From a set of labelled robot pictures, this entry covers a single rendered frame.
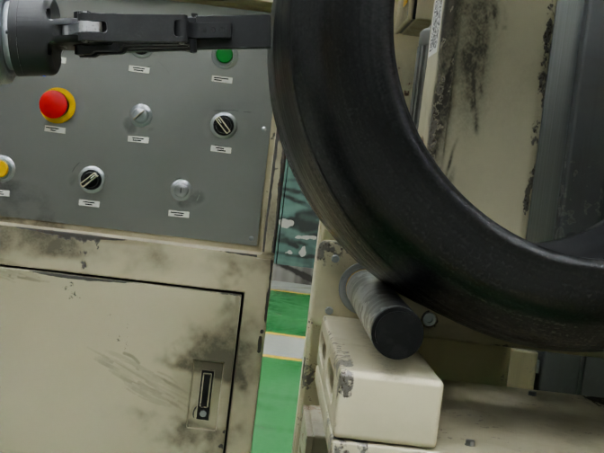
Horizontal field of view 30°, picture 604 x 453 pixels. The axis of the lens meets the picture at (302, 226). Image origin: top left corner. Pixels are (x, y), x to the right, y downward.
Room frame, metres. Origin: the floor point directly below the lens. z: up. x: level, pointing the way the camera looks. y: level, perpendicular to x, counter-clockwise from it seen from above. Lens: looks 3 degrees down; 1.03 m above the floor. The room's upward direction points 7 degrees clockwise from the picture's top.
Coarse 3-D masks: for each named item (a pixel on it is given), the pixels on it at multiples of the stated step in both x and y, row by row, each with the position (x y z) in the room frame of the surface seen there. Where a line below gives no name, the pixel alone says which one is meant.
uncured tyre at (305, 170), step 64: (320, 0) 0.94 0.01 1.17; (384, 0) 0.93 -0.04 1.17; (320, 64) 0.94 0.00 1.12; (384, 64) 0.92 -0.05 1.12; (320, 128) 0.95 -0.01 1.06; (384, 128) 0.93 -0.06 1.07; (320, 192) 0.99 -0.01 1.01; (384, 192) 0.93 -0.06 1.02; (448, 192) 0.93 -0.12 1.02; (384, 256) 0.96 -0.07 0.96; (448, 256) 0.93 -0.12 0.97; (512, 256) 0.93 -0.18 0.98; (576, 256) 0.94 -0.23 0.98; (512, 320) 0.96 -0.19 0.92; (576, 320) 0.95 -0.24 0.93
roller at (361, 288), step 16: (368, 272) 1.24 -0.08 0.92; (352, 288) 1.20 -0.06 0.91; (368, 288) 1.11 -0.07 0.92; (384, 288) 1.09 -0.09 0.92; (352, 304) 1.17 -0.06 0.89; (368, 304) 1.03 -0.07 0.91; (384, 304) 0.97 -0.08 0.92; (400, 304) 0.96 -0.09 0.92; (368, 320) 0.98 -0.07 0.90; (384, 320) 0.94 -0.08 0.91; (400, 320) 0.94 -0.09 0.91; (416, 320) 0.94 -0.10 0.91; (384, 336) 0.94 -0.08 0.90; (400, 336) 0.94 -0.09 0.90; (416, 336) 0.94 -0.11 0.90; (384, 352) 0.94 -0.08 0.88; (400, 352) 0.94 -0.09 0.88
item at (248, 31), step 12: (240, 24) 1.05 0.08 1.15; (252, 24) 1.05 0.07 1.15; (264, 24) 1.05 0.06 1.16; (240, 36) 1.05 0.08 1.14; (252, 36) 1.05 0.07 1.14; (264, 36) 1.05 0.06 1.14; (204, 48) 1.05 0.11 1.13; (216, 48) 1.05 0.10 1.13; (228, 48) 1.05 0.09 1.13; (240, 48) 1.05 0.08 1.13; (252, 48) 1.06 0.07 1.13
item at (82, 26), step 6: (72, 24) 1.01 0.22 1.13; (78, 24) 0.99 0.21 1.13; (84, 24) 0.99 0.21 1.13; (90, 24) 0.99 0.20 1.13; (96, 24) 1.00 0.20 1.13; (66, 30) 1.02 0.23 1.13; (72, 30) 1.01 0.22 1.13; (78, 30) 0.99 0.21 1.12; (84, 30) 0.99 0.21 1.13; (90, 30) 0.99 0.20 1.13; (96, 30) 1.00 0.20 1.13
